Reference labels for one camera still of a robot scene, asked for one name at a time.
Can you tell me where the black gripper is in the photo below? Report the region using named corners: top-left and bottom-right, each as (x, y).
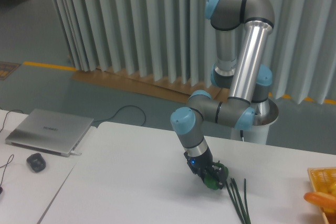
top-left (183, 147), bottom-right (229, 189)

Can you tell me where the green bell pepper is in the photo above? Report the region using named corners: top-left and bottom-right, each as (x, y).
top-left (204, 163), bottom-right (228, 191)

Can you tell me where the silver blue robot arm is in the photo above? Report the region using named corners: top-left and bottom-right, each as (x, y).
top-left (170, 0), bottom-right (275, 190)

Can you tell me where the orange wicker basket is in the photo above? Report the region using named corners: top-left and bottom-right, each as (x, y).
top-left (308, 167), bottom-right (335, 223)

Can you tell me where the yellow fruit in basket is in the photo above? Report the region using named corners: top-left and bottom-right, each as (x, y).
top-left (327, 182), bottom-right (336, 196)

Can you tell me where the green chive bunch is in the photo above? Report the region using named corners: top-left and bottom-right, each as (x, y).
top-left (225, 178), bottom-right (251, 224)

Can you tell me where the orange carrot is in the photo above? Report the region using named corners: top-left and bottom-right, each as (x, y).
top-left (304, 192), bottom-right (336, 210)

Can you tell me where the flat brown cardboard sheet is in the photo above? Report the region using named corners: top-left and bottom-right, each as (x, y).
top-left (72, 68), bottom-right (228, 103)

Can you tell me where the silver Huawei laptop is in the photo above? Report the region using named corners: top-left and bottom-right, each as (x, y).
top-left (5, 109), bottom-right (93, 157)

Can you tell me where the pale green pleated curtain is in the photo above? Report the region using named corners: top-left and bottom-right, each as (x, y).
top-left (53, 0), bottom-right (335, 103)

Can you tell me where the black computer mouse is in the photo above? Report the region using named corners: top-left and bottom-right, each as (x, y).
top-left (26, 153), bottom-right (46, 173)

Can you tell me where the brown floor sign mat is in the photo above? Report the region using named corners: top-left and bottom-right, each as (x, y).
top-left (0, 61), bottom-right (21, 80)

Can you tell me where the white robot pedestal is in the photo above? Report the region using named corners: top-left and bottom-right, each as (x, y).
top-left (230, 99), bottom-right (279, 145)

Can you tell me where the black laptop power cable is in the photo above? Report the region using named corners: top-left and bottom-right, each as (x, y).
top-left (93, 105), bottom-right (146, 126)

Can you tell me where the thin black cable left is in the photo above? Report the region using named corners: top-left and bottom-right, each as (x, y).
top-left (0, 110), bottom-right (24, 196)

